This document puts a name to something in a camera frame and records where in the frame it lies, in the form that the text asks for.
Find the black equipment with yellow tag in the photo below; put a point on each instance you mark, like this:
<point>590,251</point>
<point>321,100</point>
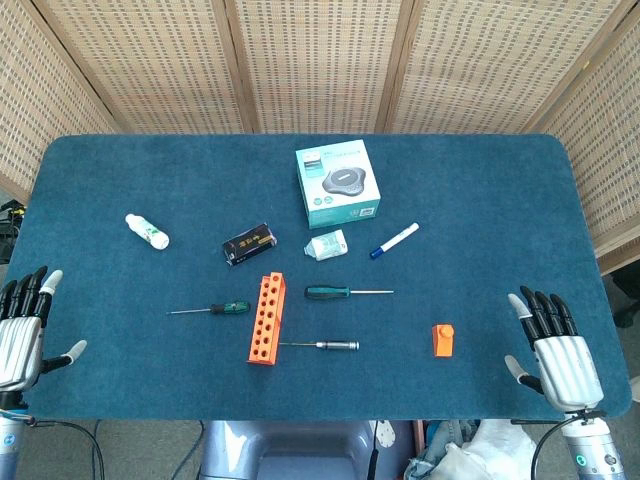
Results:
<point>7,225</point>

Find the small tissue pack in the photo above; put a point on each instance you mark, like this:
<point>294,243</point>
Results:
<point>325,245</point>

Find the white bottle with green label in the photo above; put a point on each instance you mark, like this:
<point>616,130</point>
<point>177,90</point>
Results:
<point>147,231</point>

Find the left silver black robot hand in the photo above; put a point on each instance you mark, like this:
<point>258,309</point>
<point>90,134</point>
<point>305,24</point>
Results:
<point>20,345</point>

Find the blue felt table mat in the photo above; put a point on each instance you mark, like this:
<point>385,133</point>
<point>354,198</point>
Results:
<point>150,175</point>

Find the orange block with knob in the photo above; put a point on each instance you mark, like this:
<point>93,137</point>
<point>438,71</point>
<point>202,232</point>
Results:
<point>443,344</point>

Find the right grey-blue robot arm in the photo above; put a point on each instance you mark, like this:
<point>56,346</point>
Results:
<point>592,450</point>

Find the white crumpled cloth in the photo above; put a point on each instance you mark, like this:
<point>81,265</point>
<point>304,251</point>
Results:
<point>490,450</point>

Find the woven rattan folding screen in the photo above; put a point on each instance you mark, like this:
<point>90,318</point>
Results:
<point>320,65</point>

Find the teal speakerphone box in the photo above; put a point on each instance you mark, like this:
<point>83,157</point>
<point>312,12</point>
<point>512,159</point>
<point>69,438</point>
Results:
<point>335,180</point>

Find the white marker with blue cap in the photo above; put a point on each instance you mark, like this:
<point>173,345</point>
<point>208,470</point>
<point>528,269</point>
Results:
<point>395,240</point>

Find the orange drill bit holder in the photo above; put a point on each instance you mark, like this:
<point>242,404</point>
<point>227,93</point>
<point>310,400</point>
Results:
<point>260,361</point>

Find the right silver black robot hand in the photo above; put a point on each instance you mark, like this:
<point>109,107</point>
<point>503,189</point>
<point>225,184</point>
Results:
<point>567,367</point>

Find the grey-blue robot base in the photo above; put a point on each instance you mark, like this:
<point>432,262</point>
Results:
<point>300,450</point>

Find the blue denim cloth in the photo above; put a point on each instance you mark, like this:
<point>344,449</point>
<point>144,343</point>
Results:
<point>425,462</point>

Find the white perforated plate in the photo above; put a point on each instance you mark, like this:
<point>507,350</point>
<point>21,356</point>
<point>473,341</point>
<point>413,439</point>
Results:
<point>385,436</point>

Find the black box with gold lettering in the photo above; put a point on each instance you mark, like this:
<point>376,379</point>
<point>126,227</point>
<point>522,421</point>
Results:
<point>249,243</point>

